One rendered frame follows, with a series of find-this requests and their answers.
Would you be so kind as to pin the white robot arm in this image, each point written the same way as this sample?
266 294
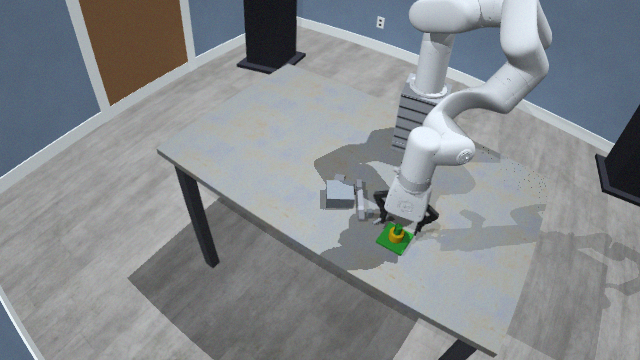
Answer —
442 141

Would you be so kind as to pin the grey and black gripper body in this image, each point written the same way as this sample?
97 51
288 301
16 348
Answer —
407 205

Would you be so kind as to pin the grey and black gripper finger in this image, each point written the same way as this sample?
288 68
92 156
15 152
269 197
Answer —
427 219
378 195

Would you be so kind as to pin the green square plate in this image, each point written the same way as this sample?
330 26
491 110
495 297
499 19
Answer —
397 248

